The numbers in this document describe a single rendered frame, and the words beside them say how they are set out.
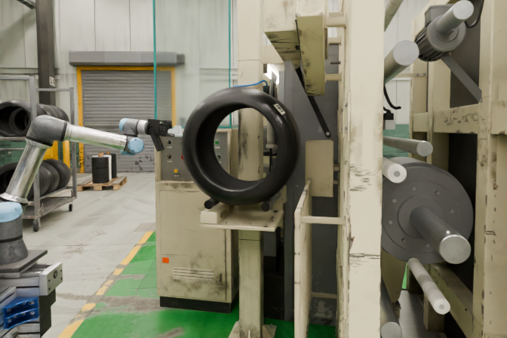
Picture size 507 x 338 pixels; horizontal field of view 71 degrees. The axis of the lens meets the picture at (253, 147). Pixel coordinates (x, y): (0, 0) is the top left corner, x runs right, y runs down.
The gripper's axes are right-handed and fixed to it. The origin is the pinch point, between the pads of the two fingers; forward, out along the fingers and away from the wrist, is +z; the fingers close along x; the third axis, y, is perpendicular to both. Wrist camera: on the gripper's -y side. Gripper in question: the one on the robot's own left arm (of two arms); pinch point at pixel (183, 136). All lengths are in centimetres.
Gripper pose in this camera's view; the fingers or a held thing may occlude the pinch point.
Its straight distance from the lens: 187.7
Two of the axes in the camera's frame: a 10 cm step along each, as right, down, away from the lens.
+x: 2.0, -0.5, 9.8
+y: 1.1, -9.9, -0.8
